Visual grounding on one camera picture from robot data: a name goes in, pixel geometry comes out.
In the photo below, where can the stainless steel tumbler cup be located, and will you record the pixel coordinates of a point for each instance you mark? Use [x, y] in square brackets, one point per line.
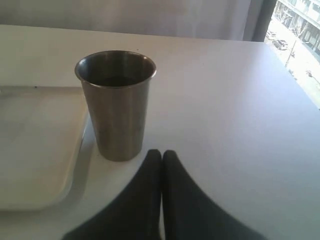
[116, 86]

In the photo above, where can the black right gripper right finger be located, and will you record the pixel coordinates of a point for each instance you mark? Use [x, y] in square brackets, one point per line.
[189, 214]

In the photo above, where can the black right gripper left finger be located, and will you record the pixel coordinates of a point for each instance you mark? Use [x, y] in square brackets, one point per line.
[134, 214]

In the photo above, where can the white rectangular plastic tray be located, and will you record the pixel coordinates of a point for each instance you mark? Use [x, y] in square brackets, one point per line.
[41, 131]

